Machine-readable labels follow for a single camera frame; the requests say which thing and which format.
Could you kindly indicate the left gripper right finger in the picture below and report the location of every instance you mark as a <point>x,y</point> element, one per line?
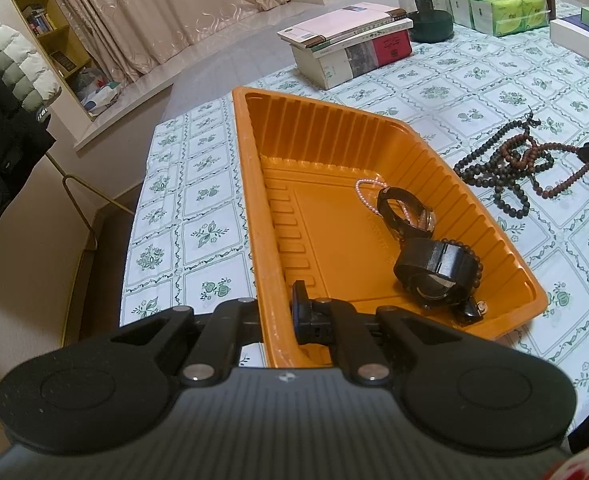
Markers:
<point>353,338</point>

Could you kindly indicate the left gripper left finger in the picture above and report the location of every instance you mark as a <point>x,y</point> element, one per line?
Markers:
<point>231,326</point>

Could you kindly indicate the orange plastic tray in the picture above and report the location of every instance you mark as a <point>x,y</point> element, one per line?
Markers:
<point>310,171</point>

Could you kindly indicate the floral green white tablecloth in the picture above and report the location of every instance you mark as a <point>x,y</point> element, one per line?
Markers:
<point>189,243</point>

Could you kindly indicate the white box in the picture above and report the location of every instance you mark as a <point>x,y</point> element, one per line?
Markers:
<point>570,36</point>

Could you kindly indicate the black wristwatch with beads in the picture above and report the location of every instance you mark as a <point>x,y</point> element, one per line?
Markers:
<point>442,274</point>

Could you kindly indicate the green tissue pack bundle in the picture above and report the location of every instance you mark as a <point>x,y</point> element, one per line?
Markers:
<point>500,18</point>

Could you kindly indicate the green glass jar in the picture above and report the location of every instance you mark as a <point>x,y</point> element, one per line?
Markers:
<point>432,20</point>

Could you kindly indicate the thick white red book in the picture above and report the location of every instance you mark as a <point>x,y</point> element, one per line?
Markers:
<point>344,64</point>

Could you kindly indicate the white plastic bag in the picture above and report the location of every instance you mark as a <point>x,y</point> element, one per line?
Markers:
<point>95,91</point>

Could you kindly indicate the pink cover book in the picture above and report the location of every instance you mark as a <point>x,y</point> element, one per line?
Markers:
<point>338,25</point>

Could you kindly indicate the white grey puffer jacket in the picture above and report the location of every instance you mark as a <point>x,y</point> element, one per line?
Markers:
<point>26,74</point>

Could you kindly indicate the beige curtain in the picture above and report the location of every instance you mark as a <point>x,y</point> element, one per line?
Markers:
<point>128,38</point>

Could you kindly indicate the yellow bookshelf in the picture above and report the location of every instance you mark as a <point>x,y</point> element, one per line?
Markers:
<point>55,35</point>

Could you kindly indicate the black strap watch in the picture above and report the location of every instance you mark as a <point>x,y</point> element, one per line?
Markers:
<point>404,214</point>

